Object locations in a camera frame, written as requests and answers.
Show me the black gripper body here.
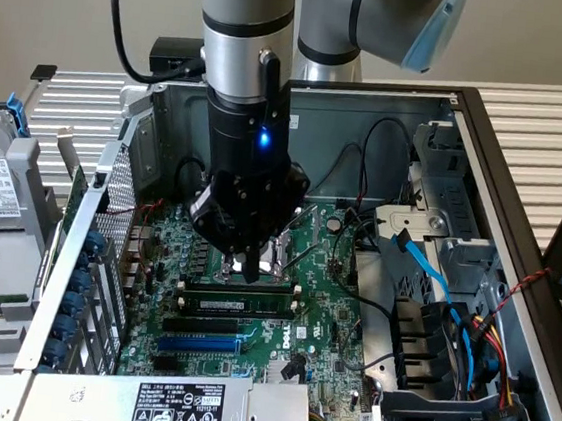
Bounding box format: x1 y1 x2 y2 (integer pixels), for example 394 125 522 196
190 81 300 255

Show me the RAM slot with white latches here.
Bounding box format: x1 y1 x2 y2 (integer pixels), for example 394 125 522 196
175 270 304 305
172 287 304 324

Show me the RAM slot with black latches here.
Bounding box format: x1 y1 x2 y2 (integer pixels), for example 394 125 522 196
176 299 301 332

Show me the thin metal locking lever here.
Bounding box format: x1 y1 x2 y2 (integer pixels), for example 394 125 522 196
278 240 324 280

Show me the CPU socket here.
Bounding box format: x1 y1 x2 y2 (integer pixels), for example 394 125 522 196
220 224 296 289

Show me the open metal PC case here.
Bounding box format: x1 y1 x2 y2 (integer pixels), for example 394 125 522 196
7 42 562 421

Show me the green Dell motherboard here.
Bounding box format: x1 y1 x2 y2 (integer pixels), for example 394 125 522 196
114 180 389 413

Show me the long black expansion slot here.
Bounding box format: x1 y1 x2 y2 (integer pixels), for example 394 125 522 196
160 311 241 343

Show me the blue card retainer clip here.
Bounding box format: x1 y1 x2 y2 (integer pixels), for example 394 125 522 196
83 228 107 255
66 268 96 298
51 312 81 344
58 290 87 319
38 336 68 369

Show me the blue expansion slot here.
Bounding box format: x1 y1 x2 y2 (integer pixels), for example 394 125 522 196
155 328 242 361

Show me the black box device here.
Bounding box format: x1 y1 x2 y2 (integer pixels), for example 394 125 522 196
148 34 205 78

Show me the green graphics card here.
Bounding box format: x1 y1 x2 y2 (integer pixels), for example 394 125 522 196
44 125 98 251

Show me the short black expansion slot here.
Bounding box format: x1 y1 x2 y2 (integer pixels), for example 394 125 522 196
152 354 181 375

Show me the small silver heat sink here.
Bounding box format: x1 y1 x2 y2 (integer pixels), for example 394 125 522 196
265 358 310 388

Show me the metal disk bay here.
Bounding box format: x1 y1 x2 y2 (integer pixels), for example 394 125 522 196
394 117 527 316

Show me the black plastic fan shroud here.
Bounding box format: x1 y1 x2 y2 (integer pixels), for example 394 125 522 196
381 293 478 400

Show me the grey parts rack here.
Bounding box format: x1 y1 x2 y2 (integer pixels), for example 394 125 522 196
0 133 76 384

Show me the silver power supply unit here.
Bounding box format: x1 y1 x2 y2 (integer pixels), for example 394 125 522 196
22 354 317 421

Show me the black table end cap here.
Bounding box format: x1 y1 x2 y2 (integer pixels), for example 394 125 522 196
29 62 59 83

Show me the black gripper cable with plug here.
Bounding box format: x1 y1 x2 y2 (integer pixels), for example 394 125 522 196
251 48 285 124

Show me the thin black looped wire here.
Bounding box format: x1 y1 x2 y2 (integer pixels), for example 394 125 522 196
356 114 417 208
306 136 373 205

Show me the silver drive bracket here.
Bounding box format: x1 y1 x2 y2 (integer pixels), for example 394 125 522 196
369 202 452 262

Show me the thick black wire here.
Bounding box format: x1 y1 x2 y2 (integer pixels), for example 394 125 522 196
325 213 410 319

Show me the blue SATA wire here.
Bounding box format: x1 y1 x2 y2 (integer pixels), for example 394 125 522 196
377 225 490 393

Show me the red black twisted wire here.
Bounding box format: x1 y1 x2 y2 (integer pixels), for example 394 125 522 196
502 262 554 303

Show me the red power wire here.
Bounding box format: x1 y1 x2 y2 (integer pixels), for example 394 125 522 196
465 315 520 397

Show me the yellow power wire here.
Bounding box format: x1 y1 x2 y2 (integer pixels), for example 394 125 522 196
476 329 523 412

